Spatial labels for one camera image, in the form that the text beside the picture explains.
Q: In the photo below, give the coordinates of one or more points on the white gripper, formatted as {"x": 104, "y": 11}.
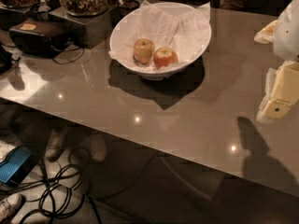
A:
{"x": 288, "y": 34}

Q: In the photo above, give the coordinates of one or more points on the red apple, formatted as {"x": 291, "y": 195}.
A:
{"x": 163, "y": 56}

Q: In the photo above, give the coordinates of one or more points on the white bowl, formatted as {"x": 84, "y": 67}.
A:
{"x": 187, "y": 52}

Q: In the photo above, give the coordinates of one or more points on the left yellow-red apple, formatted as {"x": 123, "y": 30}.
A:
{"x": 143, "y": 50}

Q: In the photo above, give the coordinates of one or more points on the white paper liner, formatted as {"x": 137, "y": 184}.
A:
{"x": 162, "y": 25}

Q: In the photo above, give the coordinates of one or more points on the small black cup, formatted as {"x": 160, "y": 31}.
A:
{"x": 128, "y": 7}

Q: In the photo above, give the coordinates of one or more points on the grey metal stand block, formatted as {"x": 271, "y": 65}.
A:
{"x": 86, "y": 32}

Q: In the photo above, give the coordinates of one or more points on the black device box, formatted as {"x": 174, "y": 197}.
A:
{"x": 39, "y": 38}

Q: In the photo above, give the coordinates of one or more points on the metal serving spoon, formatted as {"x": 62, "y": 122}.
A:
{"x": 43, "y": 6}

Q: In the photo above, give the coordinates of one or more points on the dark object at left edge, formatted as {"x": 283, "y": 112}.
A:
{"x": 5, "y": 60}

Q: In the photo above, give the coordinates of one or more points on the blue foot pedal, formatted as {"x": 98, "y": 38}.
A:
{"x": 16, "y": 166}

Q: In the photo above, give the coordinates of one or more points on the white sneaker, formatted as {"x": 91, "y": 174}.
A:
{"x": 9, "y": 206}

